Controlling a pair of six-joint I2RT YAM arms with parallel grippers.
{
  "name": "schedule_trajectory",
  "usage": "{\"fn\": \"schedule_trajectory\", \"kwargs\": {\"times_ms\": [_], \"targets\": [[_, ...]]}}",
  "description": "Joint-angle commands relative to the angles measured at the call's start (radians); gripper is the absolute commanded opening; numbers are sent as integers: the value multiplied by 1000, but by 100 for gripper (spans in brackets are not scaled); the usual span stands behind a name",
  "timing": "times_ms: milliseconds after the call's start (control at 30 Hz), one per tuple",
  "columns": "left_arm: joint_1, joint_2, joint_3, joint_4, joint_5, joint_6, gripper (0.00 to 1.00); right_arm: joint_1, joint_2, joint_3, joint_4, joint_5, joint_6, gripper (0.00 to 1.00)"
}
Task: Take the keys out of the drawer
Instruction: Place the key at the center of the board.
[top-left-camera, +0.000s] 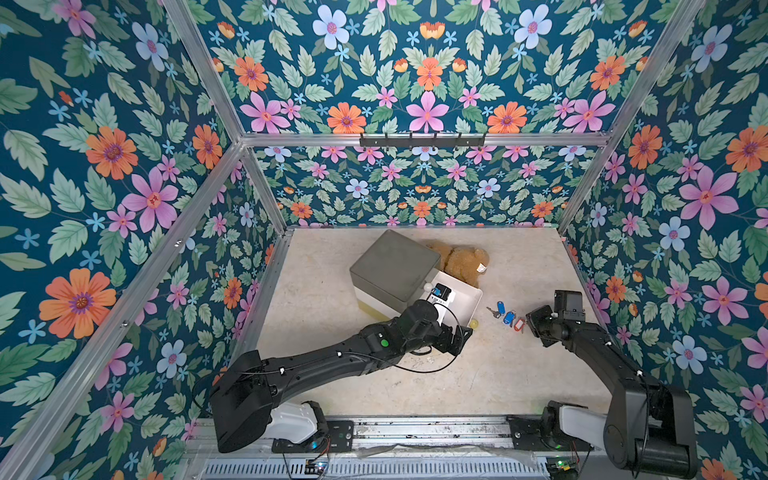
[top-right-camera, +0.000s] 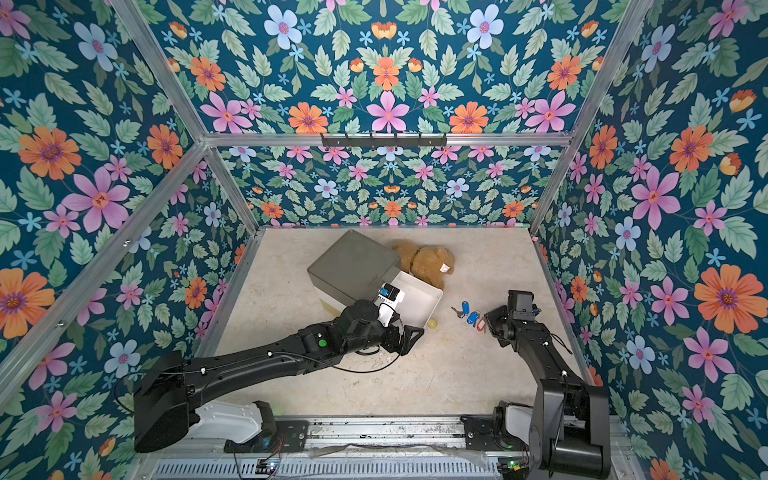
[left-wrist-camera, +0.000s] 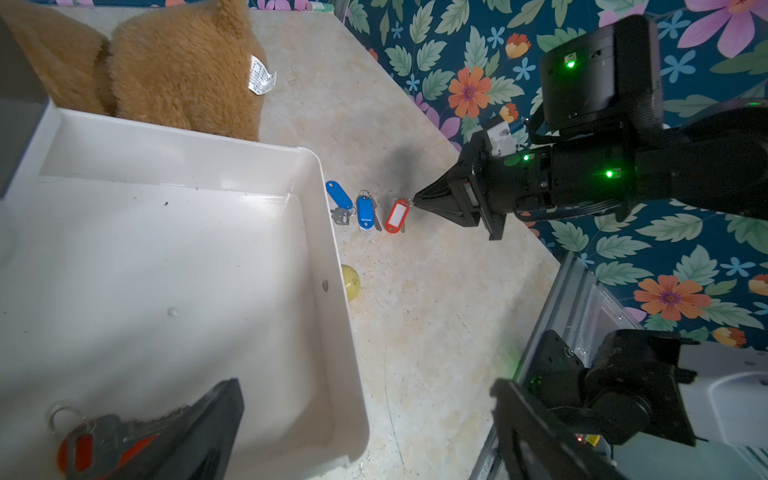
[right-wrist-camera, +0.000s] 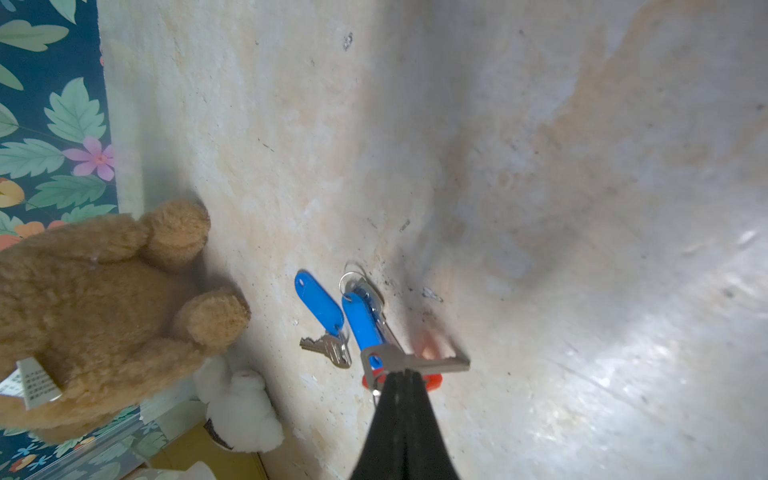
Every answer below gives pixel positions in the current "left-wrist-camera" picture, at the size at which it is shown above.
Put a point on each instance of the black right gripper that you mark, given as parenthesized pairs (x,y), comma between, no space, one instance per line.
(492,187)

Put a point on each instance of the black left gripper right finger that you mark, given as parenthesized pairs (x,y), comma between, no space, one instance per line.
(533,442)

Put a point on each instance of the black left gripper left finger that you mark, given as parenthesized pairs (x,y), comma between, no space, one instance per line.
(196,446)

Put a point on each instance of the key with blue tag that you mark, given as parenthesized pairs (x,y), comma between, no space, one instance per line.
(366,208)
(345,208)

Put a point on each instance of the white drawer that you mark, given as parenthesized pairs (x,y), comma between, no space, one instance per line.
(148,264)

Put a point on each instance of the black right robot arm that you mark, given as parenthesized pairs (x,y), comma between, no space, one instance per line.
(598,144)

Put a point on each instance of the yellow drawer knob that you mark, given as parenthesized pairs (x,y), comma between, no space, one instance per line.
(352,282)

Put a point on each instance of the brown teddy bear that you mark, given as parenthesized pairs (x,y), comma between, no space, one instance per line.
(184,67)

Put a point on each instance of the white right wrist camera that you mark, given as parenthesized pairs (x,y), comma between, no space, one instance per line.
(500,137)

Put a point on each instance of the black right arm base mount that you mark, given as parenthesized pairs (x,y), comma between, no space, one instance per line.
(652,401)

